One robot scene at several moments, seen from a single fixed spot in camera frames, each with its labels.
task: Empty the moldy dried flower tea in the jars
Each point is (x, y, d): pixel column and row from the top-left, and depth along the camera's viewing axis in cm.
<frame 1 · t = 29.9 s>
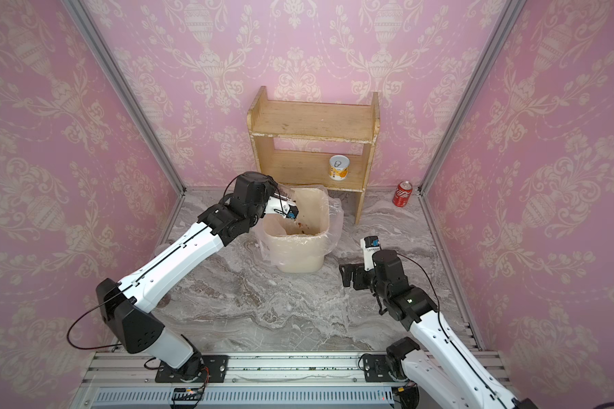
left hand: (262, 179, 76), fingers open
right hand: (354, 264, 78), fingers open
beige trash bin: (299, 244, 74), point 26 cm above the table
yellow can on shelf: (338, 165, 94), point 28 cm above the table
red cola can: (402, 193, 109), point 10 cm above the table

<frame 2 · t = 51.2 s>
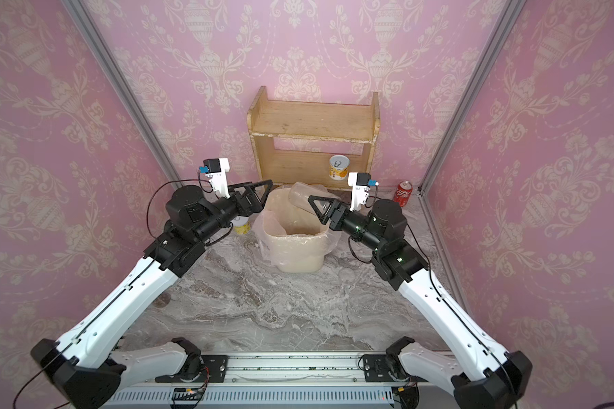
left hand: (264, 185, 64), fingers open
right hand: (315, 200, 62), fingers open
the named things where they were.

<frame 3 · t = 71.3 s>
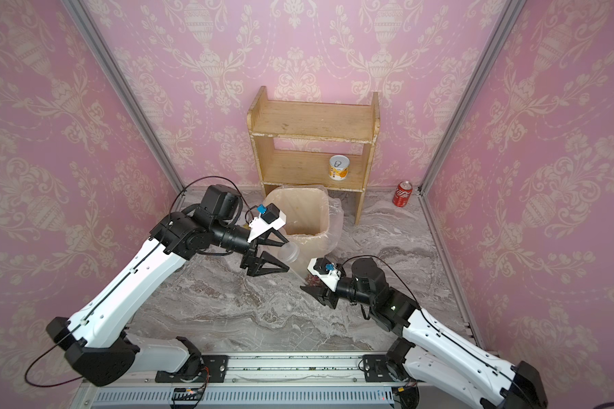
left hand: (285, 256, 60), fingers open
right hand: (308, 276, 69), fingers open
clear jar lid: (288, 252, 63), point 34 cm above the table
the other named things where they were.

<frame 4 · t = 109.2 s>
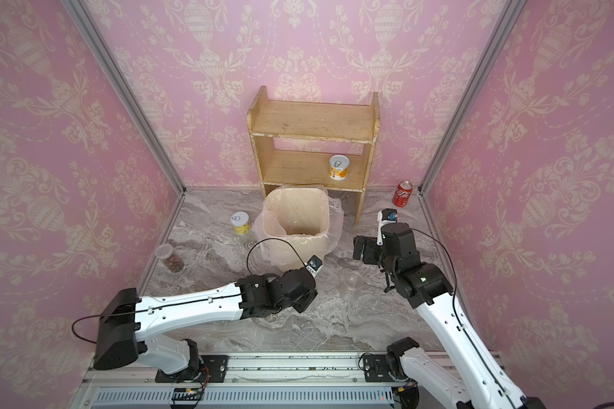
left hand: (310, 288, 76), fingers open
right hand: (370, 239, 73), fingers open
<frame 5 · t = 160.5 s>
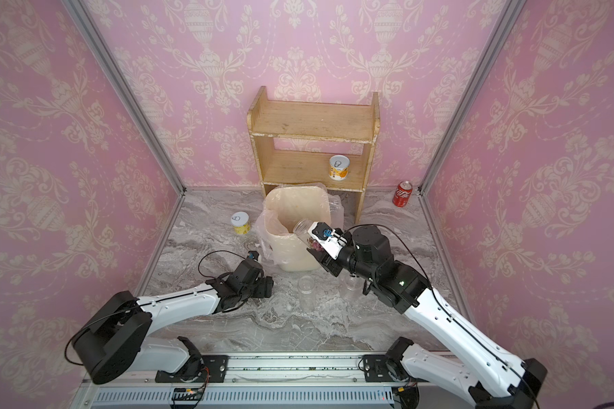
left hand: (265, 284, 90), fingers open
right hand: (318, 238, 67), fingers open
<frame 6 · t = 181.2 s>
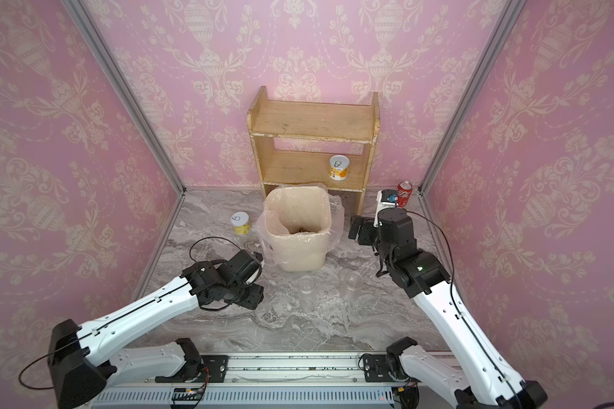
left hand: (257, 298, 76), fingers open
right hand: (368, 216, 70), fingers open
